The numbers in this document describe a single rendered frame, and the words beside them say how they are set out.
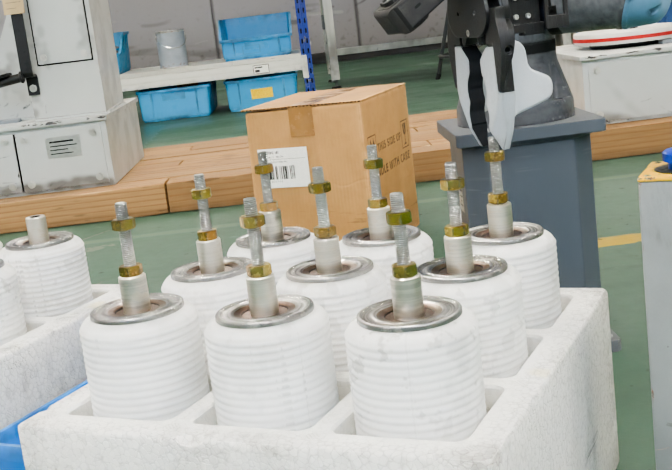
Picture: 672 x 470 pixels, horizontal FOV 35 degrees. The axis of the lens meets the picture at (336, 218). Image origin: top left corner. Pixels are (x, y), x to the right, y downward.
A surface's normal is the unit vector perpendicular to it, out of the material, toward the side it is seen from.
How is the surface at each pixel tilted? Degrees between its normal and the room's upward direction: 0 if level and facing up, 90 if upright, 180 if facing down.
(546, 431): 90
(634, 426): 0
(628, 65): 90
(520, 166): 90
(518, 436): 90
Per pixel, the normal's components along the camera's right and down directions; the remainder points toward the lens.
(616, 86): 0.04, 0.19
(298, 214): -0.34, 0.20
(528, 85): 0.33, 0.05
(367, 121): 0.93, -0.04
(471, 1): -0.93, 0.18
